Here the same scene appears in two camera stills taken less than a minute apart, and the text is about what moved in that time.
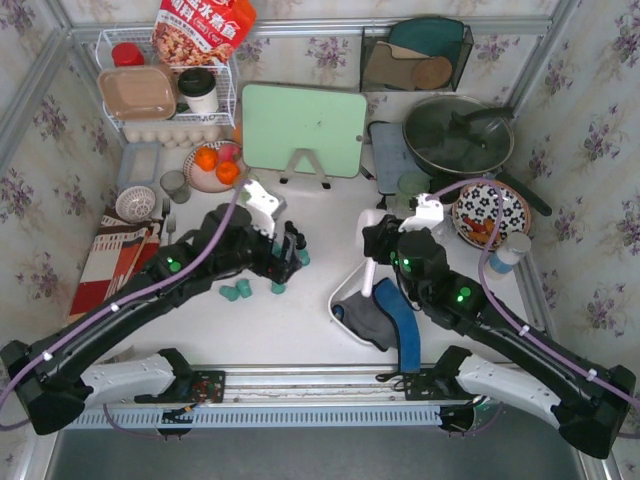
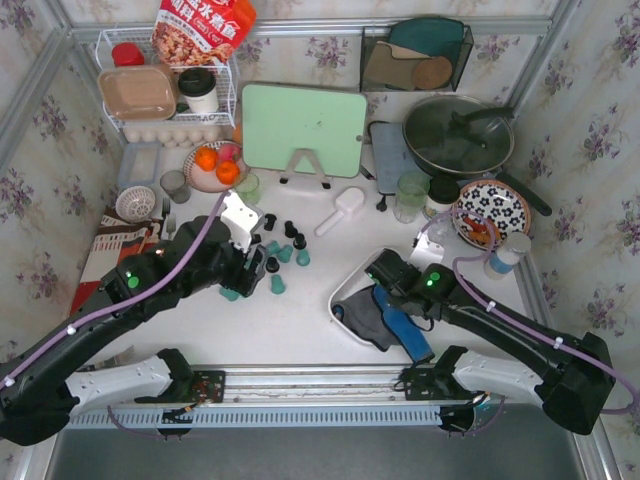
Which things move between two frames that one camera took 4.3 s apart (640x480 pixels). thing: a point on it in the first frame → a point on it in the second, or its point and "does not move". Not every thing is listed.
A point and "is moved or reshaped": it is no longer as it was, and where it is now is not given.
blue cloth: x=408 y=324 is moved or reshaped
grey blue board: x=392 y=156 does not move
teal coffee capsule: x=278 y=289 does not move
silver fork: x=165 y=207 does not move
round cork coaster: x=431 y=73 does not move
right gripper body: x=376 y=239 → x=382 y=272
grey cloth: x=367 y=319 does not move
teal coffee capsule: x=229 y=292 does not move
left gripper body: x=285 y=253 → x=252 y=270
